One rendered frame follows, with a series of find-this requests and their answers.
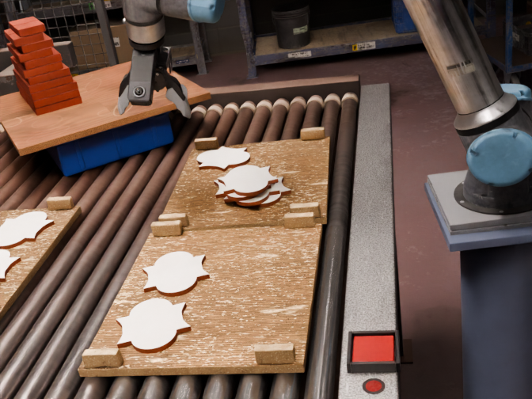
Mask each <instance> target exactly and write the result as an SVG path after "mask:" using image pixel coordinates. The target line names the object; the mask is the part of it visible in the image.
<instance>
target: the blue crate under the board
mask: <svg viewBox="0 0 532 399"><path fill-rule="evenodd" d="M170 112H171V111H169V112H164V113H162V114H159V115H156V116H152V117H148V118H145V119H143V120H138V121H135V122H133V123H128V124H125V125H122V126H119V127H115V128H112V129H109V130H107V131H102V132H99V133H96V134H93V135H89V136H86V137H83V138H80V139H75V140H73V141H69V142H65V143H63V144H59V145H57V146H52V147H49V148H47V149H46V151H47V152H48V153H49V154H50V156H51V158H52V159H53V160H54V162H55V164H56V165H57V166H58V167H59V169H60V170H61V171H62V173H63V175H64V176H65V177H68V176H71V175H74V174H76V173H81V172H84V171H86V170H89V169H93V168H96V167H99V166H102V165H106V164H108V163H111V162H115V161H119V160H121V159H124V158H128V157H130V156H133V155H136V154H141V153H143V152H146V151H148V150H152V149H155V148H158V147H161V146H165V145H168V144H170V143H173V142H174V137H173V131H172V128H171V123H170V119H169V113H170Z"/></svg>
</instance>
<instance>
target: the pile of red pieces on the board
mask: <svg viewBox="0 0 532 399"><path fill-rule="evenodd" d="M9 26H10V29H7V30H4V33H5V36H6V38H7V39H8V40H9V41H10V42H11V43H9V44H7V47H8V49H9V51H10V52H11V53H12V54H13V56H11V57H10V58H11V62H12V64H13V65H14V67H15V69H13V72H14V75H15V77H16V79H17V81H16V83H17V87H18V89H19V91H20V94H21V95H22V97H23V98H24V99H25V101H26V102H27V103H28V105H29V106H30V107H31V109H32V110H33V111H34V112H35V114H36V115H37V116H39V115H43V114H45V113H49V112H54V111H56V110H60V109H62V108H67V107H70V106H73V105H78V104H81V103H82V98H81V96H80V93H79V90H78V84H77V82H76V81H75V80H74V79H73V78H72V75H71V74H70V69H69V67H68V66H66V65H65V64H64V63H62V57H61V54H60V53H59V52H58V51H56V50H55V49H54V48H53V46H54V44H53V41H52V38H50V37H49V36H47V35H46V34H45V33H44V32H45V31H46V28H45V26H44V23H42V22H41V21H39V20H38V19H36V18H35V17H26V18H23V19H20V20H16V21H10V22H9Z"/></svg>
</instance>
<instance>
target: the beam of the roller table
mask: <svg viewBox="0 0 532 399"><path fill-rule="evenodd" d="M374 330H398V311H397V263H396V239H395V215H394V190H393V144H392V120H391V98H390V84H389V83H383V84H374V85H361V88H360V99H359V120H358V131H357V142H356V153H355V174H354V184H353V196H352V206H351V227H350V238H349V249H348V270H347V281H346V291H345V303H344V323H343V334H342V345H341V357H340V377H339V388H338V399H401V384H400V372H388V373H348V372H347V365H346V364H347V351H348V331H374ZM369 378H378V379H381V380H382V381H383V382H384V383H385V389H384V390H383V391H382V392H381V393H377V394H369V393H366V392H365V391H364V390H363V387H362V385H363V383H364V382H365V381H366V380H367V379H369Z"/></svg>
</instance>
